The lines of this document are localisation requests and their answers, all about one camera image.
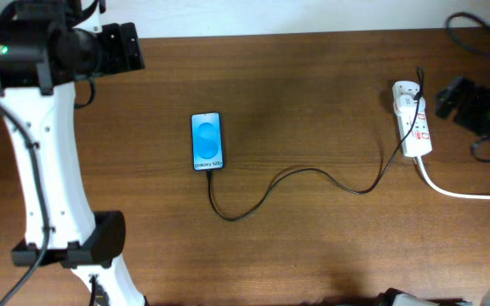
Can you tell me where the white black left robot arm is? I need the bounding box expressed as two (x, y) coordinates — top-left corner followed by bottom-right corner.
(0, 0), (147, 305)

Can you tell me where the black charging cable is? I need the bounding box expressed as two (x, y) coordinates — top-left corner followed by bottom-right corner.
(205, 66), (425, 223)

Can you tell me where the white power strip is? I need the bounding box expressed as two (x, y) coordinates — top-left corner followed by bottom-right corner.
(392, 81), (432, 158)

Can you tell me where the white charger plug adapter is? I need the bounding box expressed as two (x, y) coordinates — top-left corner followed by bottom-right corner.
(393, 94), (425, 116)

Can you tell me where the white power strip cord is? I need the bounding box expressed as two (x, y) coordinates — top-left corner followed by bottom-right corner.
(413, 155), (490, 203)

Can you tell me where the blue Galaxy smartphone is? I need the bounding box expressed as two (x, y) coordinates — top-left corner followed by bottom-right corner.
(191, 112), (225, 171)

